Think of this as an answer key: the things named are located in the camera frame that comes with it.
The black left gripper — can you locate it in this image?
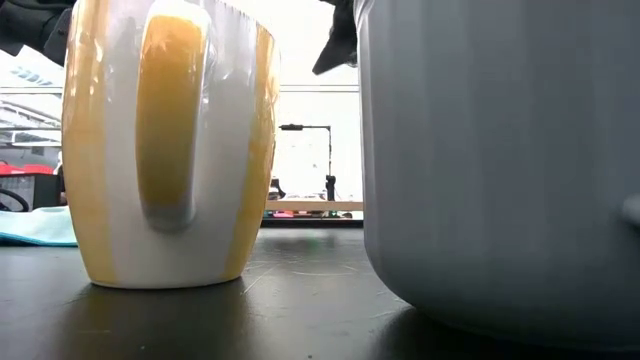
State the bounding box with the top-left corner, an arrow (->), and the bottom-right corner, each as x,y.
0,0 -> 76,67

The black aluminium rig frame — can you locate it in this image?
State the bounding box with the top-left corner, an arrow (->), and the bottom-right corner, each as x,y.
260,215 -> 365,230

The wooden shelf board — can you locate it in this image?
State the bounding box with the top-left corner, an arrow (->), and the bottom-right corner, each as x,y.
263,200 -> 365,213

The light blue cloth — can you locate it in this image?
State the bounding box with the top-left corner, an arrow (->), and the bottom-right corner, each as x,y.
0,205 -> 80,248

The black metal shelf frame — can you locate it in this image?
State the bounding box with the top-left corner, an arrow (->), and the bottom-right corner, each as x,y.
278,123 -> 337,202

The grey mug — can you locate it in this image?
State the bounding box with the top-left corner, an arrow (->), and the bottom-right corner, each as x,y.
353,0 -> 640,351

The yellow mug with white handle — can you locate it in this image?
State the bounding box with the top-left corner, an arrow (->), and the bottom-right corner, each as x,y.
60,0 -> 281,290

